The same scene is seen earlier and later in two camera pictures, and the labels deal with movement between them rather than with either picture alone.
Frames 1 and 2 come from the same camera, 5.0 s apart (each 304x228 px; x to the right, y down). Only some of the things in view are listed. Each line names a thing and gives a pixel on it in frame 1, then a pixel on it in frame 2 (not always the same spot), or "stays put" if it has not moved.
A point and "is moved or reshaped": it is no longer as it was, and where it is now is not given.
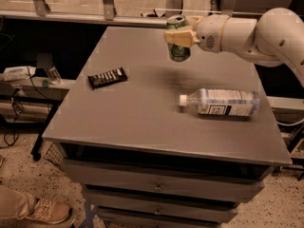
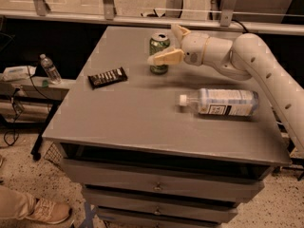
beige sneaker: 49,212 stays put
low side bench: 32,101 stays put
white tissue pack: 14,73 stays put
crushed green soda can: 178,52 is moved or reshaped
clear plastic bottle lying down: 222,102 stays put
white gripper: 210,32 -> 194,49
